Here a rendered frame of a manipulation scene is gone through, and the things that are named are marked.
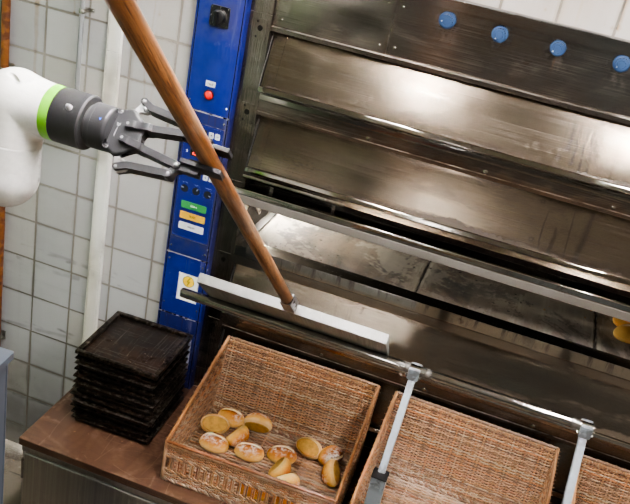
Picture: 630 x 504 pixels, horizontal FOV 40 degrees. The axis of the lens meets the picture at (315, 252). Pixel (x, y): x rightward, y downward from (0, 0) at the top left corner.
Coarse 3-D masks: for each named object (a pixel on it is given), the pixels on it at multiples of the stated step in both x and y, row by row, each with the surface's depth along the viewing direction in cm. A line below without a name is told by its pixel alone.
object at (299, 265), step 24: (240, 240) 288; (288, 264) 282; (312, 264) 282; (360, 288) 277; (384, 288) 277; (432, 312) 273; (456, 312) 271; (504, 336) 268; (528, 336) 266; (552, 336) 269; (576, 360) 264; (600, 360) 262; (624, 360) 264
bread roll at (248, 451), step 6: (240, 444) 279; (246, 444) 279; (252, 444) 279; (234, 450) 280; (240, 450) 278; (246, 450) 278; (252, 450) 278; (258, 450) 278; (240, 456) 278; (246, 456) 277; (252, 456) 277; (258, 456) 278
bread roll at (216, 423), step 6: (210, 414) 288; (216, 414) 288; (204, 420) 286; (210, 420) 286; (216, 420) 287; (222, 420) 287; (204, 426) 286; (210, 426) 286; (216, 426) 286; (222, 426) 286; (228, 426) 287; (216, 432) 286; (222, 432) 287
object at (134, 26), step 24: (120, 0) 92; (120, 24) 97; (144, 24) 98; (144, 48) 101; (168, 72) 108; (168, 96) 113; (192, 120) 121; (192, 144) 128; (216, 168) 137; (240, 216) 159; (264, 264) 189
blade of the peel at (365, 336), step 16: (208, 288) 242; (224, 288) 237; (240, 288) 236; (240, 304) 248; (256, 304) 239; (272, 304) 234; (288, 320) 246; (304, 320) 236; (320, 320) 231; (336, 320) 231; (336, 336) 243; (352, 336) 234; (368, 336) 229; (384, 336) 228; (384, 352) 240
